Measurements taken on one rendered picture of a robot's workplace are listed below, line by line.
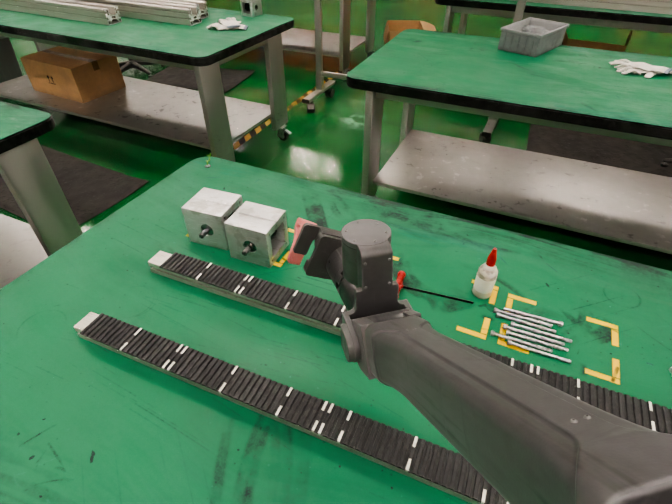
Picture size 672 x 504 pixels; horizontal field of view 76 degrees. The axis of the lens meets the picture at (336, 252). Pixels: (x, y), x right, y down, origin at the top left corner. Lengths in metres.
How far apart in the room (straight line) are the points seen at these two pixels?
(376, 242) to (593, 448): 0.32
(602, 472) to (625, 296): 0.87
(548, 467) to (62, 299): 0.94
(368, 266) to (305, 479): 0.34
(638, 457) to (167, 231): 1.02
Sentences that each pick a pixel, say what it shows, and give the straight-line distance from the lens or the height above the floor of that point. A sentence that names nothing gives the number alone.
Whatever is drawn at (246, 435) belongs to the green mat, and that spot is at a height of 0.78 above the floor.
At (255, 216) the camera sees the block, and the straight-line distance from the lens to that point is 0.94.
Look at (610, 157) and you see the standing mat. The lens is 3.49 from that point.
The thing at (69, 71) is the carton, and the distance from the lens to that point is 3.68.
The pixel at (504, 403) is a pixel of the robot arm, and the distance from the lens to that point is 0.25.
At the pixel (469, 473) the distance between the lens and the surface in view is 0.67.
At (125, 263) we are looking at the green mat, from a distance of 1.05.
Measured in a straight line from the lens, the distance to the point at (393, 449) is 0.67.
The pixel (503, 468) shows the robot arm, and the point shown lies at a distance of 0.25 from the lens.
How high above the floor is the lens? 1.41
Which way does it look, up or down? 40 degrees down
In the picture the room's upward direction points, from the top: straight up
